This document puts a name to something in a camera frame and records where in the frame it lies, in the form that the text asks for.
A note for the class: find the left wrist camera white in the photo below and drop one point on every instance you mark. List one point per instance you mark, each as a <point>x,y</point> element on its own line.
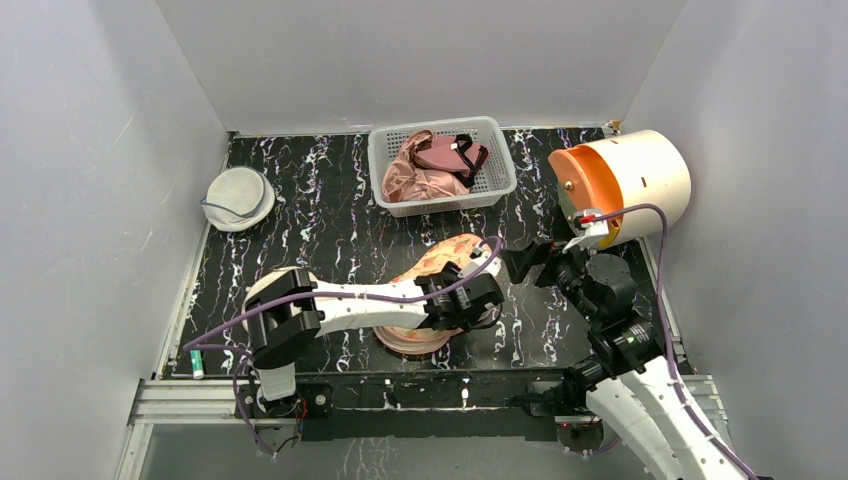
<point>481,260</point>

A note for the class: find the peach patterned mesh laundry bag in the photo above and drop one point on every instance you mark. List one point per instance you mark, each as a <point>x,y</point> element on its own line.
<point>444,255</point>

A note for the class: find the aluminium frame rail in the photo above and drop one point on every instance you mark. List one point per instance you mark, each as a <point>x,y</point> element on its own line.
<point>537,329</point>

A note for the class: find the small white green tube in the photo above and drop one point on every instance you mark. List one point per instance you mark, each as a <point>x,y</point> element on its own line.
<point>197,366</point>

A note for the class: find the round white mesh laundry bag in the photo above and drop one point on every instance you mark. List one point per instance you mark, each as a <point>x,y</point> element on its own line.
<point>238,199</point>

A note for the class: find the white orange toy washing drum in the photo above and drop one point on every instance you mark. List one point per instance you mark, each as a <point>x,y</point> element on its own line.
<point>618,172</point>

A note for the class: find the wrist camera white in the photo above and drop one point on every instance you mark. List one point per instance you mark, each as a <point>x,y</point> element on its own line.
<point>588,227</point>
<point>481,260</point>

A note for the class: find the white plastic basket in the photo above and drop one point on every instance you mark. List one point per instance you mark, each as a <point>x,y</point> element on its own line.
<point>496,180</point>

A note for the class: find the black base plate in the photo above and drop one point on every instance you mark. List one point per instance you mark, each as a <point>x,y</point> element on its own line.
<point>524,403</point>

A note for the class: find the pink satin garment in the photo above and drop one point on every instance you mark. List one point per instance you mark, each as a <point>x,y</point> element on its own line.
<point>405,181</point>

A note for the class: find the pink bra black trim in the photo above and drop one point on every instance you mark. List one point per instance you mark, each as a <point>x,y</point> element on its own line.
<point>458,155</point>

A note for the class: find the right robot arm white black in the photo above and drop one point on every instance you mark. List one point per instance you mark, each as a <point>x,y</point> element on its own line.
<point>627,380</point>

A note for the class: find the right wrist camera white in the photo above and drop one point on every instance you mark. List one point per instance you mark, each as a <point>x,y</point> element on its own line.
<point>588,227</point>

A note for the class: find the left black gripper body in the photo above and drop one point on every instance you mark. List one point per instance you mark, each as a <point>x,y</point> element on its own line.
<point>450,274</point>

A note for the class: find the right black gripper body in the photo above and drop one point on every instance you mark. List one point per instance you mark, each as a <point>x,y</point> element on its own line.
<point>547,266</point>

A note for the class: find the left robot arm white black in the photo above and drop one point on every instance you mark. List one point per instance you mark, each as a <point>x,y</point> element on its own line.
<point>289,308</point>

